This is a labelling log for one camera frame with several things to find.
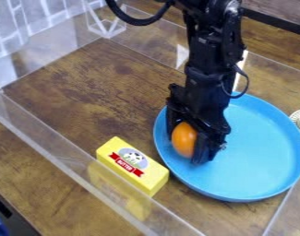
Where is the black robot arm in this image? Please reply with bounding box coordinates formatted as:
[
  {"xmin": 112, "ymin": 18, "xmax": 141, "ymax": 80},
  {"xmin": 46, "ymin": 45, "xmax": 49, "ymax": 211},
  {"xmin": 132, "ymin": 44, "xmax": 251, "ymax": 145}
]
[{"xmin": 166, "ymin": 0, "xmax": 245, "ymax": 164}]

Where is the yellow toy butter block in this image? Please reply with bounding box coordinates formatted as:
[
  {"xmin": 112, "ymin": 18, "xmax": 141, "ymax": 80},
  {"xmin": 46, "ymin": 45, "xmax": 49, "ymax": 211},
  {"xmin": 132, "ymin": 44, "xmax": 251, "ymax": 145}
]
[{"xmin": 97, "ymin": 136, "xmax": 169, "ymax": 196}]

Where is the orange ball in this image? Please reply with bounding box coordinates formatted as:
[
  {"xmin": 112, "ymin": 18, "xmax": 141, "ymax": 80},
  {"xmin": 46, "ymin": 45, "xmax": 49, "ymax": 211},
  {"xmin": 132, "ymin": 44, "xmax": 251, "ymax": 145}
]
[{"xmin": 172, "ymin": 122, "xmax": 197, "ymax": 159}]

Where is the clear acrylic enclosure wall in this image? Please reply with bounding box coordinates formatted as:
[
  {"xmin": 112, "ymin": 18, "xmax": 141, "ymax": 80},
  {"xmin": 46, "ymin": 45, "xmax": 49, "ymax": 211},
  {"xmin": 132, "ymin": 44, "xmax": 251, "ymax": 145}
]
[{"xmin": 0, "ymin": 11, "xmax": 300, "ymax": 236}]

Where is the clear acrylic triangular bracket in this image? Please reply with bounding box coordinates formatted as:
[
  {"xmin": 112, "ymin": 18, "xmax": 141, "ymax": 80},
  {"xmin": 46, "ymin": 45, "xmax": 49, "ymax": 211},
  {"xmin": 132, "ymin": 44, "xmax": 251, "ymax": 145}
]
[{"xmin": 85, "ymin": 0, "xmax": 126, "ymax": 39}]

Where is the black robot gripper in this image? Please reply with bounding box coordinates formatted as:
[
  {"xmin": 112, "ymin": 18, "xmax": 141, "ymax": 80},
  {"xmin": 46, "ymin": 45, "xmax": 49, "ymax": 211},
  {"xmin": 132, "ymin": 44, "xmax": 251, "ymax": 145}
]
[{"xmin": 166, "ymin": 65, "xmax": 236, "ymax": 164}]

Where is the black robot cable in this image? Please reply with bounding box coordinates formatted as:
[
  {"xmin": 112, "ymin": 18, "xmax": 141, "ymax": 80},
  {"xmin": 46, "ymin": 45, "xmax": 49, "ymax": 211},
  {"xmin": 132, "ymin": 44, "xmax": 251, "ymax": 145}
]
[{"xmin": 104, "ymin": 0, "xmax": 176, "ymax": 27}]

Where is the blue round tray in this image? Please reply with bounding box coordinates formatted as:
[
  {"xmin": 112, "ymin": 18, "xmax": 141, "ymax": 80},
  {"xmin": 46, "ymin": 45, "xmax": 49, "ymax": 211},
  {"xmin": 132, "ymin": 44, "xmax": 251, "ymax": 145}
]
[{"xmin": 153, "ymin": 95, "xmax": 300, "ymax": 202}]

